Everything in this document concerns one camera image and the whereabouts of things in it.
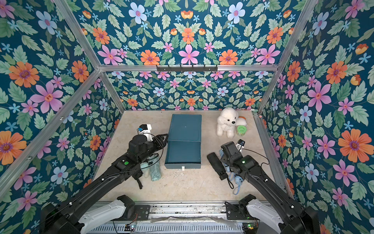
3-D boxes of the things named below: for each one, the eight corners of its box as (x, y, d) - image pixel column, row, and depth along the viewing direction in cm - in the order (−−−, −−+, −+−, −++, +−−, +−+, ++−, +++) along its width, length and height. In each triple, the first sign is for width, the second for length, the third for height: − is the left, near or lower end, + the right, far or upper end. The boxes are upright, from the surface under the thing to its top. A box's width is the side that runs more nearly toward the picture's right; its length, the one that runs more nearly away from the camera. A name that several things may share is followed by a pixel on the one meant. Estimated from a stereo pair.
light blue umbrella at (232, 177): (229, 183, 84) (230, 181, 81) (228, 174, 88) (229, 172, 85) (237, 183, 84) (238, 181, 81) (235, 174, 88) (237, 172, 85)
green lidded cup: (237, 136, 107) (238, 132, 103) (236, 129, 111) (237, 125, 107) (245, 136, 107) (247, 132, 103) (244, 129, 111) (245, 125, 107)
